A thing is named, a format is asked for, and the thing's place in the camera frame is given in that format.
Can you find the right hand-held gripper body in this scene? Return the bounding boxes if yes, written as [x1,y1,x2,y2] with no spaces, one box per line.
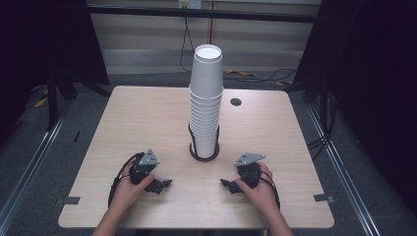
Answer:
[233,151,267,190]

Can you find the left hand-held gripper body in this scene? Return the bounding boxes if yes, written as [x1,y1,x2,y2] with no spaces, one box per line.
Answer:
[129,148,161,186]

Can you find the black cup holder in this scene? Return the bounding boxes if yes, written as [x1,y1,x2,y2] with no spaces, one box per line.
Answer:
[187,122,221,163]

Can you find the stack of white paper cups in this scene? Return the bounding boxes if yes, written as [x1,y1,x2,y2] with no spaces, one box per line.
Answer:
[188,83,224,159]

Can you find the single white paper cup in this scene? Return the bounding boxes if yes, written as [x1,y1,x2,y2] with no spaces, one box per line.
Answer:
[189,43,224,99]

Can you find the person's left hand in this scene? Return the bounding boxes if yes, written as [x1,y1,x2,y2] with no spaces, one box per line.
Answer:
[109,158,156,211]

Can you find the person's right hand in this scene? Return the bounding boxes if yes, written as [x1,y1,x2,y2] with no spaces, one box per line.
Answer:
[234,160,280,214]

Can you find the grey tape strip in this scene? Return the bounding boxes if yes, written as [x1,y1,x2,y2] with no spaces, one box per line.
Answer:
[313,193,335,204]

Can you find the black metal stand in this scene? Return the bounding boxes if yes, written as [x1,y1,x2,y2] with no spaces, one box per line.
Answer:
[44,62,80,132]

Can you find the yellow tape piece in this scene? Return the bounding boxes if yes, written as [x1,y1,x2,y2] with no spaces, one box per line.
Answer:
[33,88,49,109]

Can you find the black curtain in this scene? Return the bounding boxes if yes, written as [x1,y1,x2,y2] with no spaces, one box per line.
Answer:
[0,0,110,146]
[292,0,417,210]

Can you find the black horizontal metal bar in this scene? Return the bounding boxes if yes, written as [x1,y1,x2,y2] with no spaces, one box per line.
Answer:
[86,4,328,25]

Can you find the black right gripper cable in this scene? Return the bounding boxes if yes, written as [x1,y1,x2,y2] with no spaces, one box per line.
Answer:
[259,169,281,210]

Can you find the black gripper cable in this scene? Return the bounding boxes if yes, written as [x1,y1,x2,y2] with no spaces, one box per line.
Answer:
[107,151,146,208]
[259,169,281,210]

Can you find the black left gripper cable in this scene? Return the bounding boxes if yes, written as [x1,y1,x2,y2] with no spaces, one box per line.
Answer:
[107,151,146,208]

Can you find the bundle of black cables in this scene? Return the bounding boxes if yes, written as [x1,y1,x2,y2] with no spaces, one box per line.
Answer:
[306,94,339,162]

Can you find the black floor cable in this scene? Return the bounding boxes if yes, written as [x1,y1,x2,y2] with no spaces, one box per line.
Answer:
[223,67,300,84]

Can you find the metal floor rail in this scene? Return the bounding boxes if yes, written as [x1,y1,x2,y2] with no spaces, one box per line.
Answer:
[0,103,68,228]
[306,103,382,236]

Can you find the hanging black cable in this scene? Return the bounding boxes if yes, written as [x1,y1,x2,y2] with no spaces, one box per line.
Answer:
[178,5,199,74]

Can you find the white wall socket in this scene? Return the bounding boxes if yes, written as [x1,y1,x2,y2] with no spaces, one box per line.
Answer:
[177,0,203,10]

